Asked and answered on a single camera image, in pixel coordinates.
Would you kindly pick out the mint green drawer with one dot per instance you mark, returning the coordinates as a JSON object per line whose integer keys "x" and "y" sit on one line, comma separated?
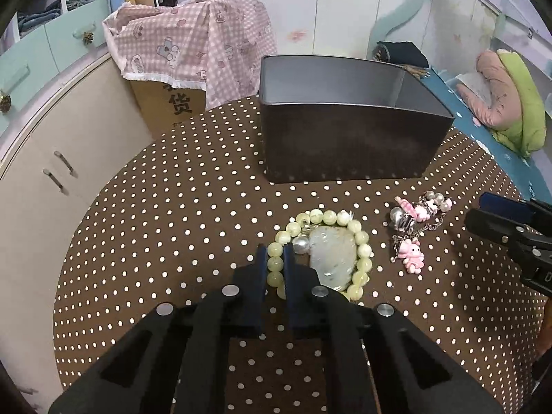
{"x": 26, "y": 77}
{"x": 69, "y": 26}

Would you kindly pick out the pale jade pendant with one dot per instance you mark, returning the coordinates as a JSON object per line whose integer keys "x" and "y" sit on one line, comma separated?
{"x": 332, "y": 254}

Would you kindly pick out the silver pearl bead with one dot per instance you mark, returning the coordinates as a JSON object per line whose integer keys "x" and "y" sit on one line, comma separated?
{"x": 302, "y": 245}

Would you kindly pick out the dark metal box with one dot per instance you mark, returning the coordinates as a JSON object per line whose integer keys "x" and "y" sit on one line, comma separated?
{"x": 353, "y": 146}

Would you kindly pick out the mint green bunk bed frame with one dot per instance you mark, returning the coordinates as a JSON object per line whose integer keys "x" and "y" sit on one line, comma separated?
{"x": 401, "y": 4}

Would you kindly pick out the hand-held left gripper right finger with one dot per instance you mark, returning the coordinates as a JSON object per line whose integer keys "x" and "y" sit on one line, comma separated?
{"x": 291, "y": 289}

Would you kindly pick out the pink checked cloth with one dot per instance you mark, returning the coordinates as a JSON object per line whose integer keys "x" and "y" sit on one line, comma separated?
{"x": 194, "y": 39}

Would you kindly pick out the white wardrobe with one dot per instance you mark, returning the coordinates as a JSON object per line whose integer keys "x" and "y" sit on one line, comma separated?
{"x": 345, "y": 8}

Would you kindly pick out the dark folded clothes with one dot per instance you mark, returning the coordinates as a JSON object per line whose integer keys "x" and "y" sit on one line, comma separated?
{"x": 401, "y": 54}

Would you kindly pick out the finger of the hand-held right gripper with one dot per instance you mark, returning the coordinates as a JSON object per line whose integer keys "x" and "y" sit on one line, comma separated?
{"x": 491, "y": 224}
{"x": 504, "y": 207}

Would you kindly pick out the bronze drawer knob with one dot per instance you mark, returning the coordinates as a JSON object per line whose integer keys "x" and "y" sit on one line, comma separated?
{"x": 5, "y": 103}
{"x": 88, "y": 38}

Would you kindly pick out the blue bed sheet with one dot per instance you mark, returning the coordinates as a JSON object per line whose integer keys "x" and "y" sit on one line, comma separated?
{"x": 487, "y": 151}

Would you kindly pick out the pink and green plush pillow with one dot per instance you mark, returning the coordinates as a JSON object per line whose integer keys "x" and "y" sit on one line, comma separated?
{"x": 517, "y": 103}

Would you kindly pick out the cardboard box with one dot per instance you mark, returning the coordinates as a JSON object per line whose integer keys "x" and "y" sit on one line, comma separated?
{"x": 168, "y": 108}

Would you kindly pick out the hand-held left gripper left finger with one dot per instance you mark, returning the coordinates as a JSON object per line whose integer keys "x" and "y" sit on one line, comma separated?
{"x": 261, "y": 284}

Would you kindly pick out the cream cabinet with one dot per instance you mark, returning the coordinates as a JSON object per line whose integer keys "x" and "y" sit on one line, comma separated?
{"x": 64, "y": 246}

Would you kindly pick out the pink flower sticker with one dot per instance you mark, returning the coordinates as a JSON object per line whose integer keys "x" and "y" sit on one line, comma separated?
{"x": 296, "y": 36}

